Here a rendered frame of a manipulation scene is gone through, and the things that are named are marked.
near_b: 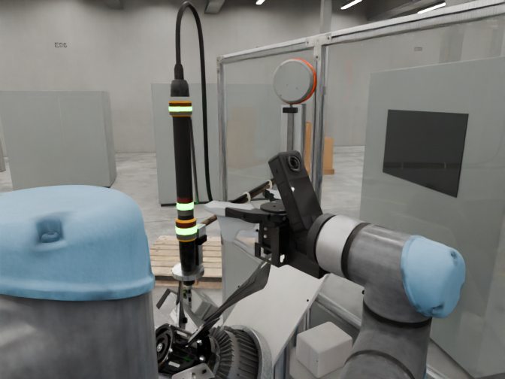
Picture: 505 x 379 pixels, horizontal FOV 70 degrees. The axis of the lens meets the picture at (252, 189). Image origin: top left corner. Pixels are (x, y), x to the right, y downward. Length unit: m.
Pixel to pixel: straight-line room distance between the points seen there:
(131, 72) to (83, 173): 5.62
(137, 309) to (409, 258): 0.30
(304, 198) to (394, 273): 0.16
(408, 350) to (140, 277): 0.33
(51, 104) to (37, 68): 5.46
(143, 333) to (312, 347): 1.26
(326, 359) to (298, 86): 0.97
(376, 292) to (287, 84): 1.03
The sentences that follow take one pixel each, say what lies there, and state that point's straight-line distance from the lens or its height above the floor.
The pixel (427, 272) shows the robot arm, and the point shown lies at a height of 1.66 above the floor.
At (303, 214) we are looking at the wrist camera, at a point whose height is 1.67.
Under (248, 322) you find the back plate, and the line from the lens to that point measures 1.21.
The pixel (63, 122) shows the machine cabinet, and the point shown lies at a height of 1.36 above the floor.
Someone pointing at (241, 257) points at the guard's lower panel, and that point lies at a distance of 2.17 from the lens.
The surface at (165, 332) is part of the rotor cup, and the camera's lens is 1.02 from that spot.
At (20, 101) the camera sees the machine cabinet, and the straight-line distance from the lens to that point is 8.18.
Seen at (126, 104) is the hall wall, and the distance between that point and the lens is 12.90.
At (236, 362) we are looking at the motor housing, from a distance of 1.05.
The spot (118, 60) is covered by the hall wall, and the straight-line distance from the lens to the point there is 12.96.
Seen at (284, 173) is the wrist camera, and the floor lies 1.73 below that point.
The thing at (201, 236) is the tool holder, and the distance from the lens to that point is 0.81.
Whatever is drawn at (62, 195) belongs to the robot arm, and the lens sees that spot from 0.18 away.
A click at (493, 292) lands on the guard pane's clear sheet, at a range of 1.16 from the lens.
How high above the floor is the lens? 1.82
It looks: 14 degrees down
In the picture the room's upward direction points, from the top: straight up
